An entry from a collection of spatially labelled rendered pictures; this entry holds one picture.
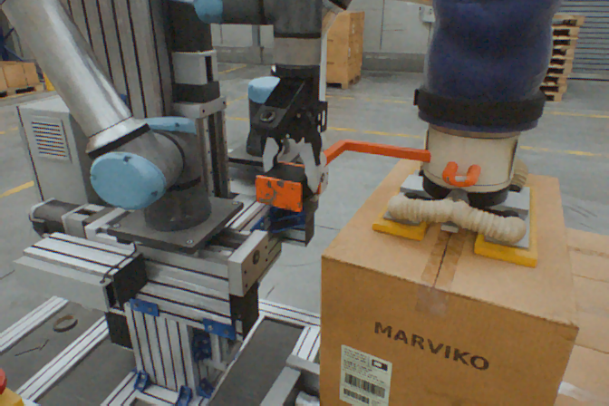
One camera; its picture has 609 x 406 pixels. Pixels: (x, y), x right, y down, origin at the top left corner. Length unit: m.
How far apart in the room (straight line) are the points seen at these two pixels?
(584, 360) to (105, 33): 1.57
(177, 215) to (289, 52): 0.46
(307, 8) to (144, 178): 0.39
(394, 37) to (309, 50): 9.89
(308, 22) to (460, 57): 0.28
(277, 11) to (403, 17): 9.85
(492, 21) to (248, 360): 1.44
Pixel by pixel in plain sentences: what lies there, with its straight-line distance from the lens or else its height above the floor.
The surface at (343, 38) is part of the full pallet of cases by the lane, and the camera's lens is 7.97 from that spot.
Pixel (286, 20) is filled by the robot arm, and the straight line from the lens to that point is 0.64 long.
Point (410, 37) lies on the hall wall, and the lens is 10.47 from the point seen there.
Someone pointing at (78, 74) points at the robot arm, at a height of 1.38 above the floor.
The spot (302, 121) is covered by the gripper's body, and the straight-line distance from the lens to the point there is 0.66.
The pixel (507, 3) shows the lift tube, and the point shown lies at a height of 1.49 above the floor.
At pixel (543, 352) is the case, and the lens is 0.76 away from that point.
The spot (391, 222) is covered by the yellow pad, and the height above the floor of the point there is 1.09.
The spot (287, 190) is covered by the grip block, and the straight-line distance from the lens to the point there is 0.67.
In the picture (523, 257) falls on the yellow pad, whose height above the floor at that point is 1.09.
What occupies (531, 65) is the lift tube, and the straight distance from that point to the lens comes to 0.81.
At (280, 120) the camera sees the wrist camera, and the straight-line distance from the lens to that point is 0.60.
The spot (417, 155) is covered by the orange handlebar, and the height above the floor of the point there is 1.20.
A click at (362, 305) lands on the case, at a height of 0.99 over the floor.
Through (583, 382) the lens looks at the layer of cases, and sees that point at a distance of 1.46.
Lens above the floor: 1.49
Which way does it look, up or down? 23 degrees down
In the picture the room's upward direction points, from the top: straight up
